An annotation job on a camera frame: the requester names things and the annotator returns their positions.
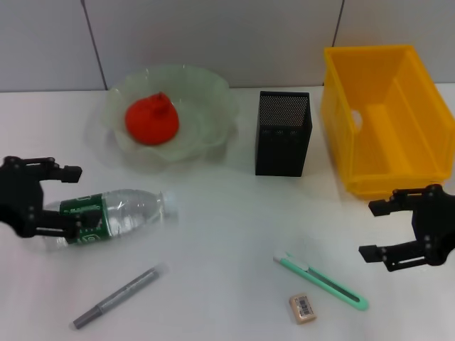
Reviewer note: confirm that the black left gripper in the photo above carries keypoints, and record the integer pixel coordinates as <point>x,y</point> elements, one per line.
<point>17,199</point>

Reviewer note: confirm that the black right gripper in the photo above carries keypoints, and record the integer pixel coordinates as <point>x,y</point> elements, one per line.
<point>437,227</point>

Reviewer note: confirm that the clear green-label water bottle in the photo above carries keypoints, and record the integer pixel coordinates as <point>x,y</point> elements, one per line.
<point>135,209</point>

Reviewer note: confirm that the mint green utility knife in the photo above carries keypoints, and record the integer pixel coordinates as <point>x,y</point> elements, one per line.
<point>320,280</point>

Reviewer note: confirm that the grey marker pen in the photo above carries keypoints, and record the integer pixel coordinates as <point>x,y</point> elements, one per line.
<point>117,298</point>

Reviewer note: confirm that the orange fruit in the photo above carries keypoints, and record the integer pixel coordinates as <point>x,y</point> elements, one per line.
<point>149,120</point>

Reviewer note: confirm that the beige eraser with barcode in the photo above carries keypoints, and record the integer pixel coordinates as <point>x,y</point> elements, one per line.
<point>302,307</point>

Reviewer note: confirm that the black mesh pen holder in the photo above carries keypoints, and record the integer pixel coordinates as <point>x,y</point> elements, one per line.
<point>281,152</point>

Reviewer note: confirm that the translucent green fruit bowl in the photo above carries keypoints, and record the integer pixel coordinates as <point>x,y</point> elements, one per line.
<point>209,106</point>

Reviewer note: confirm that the yellow plastic bin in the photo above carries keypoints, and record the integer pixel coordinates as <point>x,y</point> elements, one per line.
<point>391,142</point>

